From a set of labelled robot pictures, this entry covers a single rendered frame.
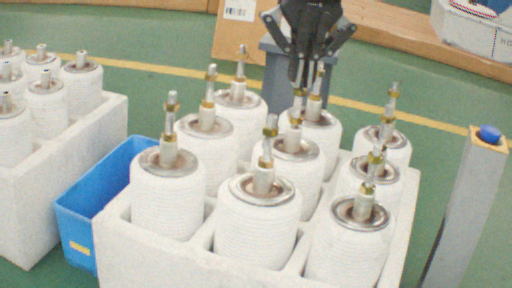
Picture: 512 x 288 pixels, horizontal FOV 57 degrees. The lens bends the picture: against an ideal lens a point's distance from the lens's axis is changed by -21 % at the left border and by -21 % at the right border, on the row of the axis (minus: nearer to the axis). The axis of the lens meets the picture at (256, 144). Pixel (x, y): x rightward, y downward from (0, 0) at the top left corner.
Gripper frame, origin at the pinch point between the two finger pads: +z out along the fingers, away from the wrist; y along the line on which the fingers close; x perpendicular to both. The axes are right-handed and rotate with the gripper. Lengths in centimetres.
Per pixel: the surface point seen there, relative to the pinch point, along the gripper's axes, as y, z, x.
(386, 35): 96, 30, 148
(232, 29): 18, 25, 112
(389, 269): 8.5, 17.6, -19.3
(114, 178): -22.5, 29.1, 24.3
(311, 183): 1.9, 13.3, -4.4
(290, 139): -0.6, 8.9, -0.9
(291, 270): -3.8, 17.6, -16.8
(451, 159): 65, 36, 42
